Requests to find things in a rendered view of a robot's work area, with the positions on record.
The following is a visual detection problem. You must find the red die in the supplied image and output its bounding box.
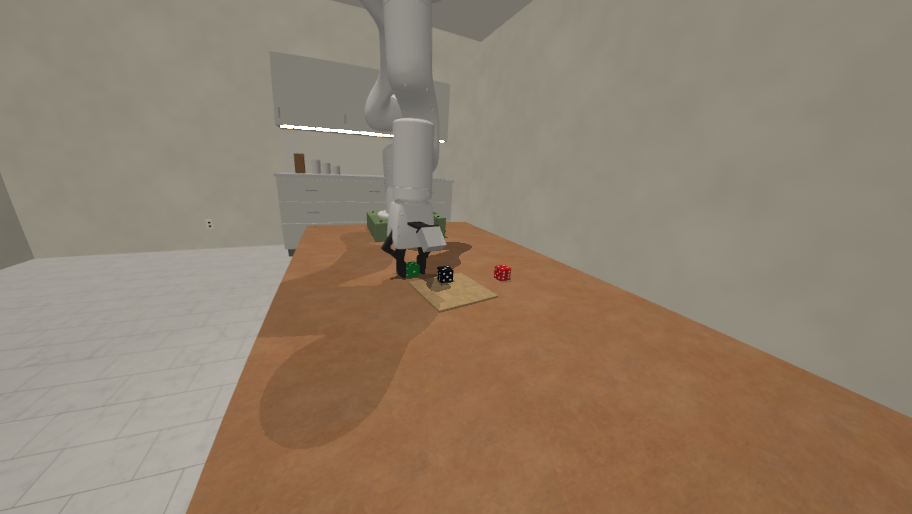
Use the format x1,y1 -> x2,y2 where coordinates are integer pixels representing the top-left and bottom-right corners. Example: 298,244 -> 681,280
494,265 -> 511,281

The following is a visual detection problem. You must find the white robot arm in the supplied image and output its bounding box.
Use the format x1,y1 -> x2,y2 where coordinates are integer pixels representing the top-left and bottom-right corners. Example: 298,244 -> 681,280
360,0 -> 447,252

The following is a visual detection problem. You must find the green die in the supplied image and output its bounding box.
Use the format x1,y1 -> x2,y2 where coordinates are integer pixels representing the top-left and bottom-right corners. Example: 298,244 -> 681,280
406,261 -> 420,278

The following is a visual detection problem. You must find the black die with white pips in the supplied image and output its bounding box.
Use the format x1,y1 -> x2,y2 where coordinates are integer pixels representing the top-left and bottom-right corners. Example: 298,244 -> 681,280
437,266 -> 454,283

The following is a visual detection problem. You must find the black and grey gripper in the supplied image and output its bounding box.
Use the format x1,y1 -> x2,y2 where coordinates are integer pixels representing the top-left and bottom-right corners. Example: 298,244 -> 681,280
381,199 -> 434,278

